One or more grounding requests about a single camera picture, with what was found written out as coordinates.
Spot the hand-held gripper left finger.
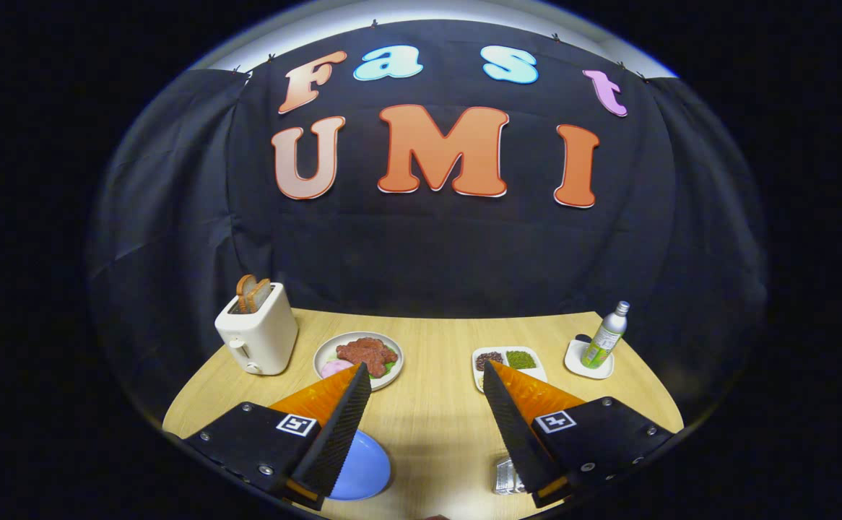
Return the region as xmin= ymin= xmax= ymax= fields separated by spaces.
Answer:
xmin=183 ymin=362 xmax=373 ymax=511

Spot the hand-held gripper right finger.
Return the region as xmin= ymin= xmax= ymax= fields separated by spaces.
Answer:
xmin=482 ymin=359 xmax=685 ymax=509

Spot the metal cutlery drainer basket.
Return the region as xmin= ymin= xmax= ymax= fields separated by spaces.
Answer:
xmin=493 ymin=455 xmax=527 ymax=495

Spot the blue plate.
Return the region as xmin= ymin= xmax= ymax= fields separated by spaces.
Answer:
xmin=327 ymin=430 xmax=391 ymax=501

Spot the white divided dish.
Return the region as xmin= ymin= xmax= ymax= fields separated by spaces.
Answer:
xmin=472 ymin=346 xmax=548 ymax=394

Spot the beige food plate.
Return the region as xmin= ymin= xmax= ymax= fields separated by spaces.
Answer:
xmin=313 ymin=331 xmax=404 ymax=391

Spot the brown meat steak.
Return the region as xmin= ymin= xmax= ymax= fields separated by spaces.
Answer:
xmin=336 ymin=337 xmax=399 ymax=378

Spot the small white saucer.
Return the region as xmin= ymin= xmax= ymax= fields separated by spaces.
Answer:
xmin=564 ymin=338 xmax=615 ymax=380

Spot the white toaster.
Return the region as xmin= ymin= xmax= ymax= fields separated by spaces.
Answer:
xmin=214 ymin=282 xmax=299 ymax=376

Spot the silver bottle green label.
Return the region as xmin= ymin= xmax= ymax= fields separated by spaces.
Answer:
xmin=581 ymin=301 xmax=630 ymax=369

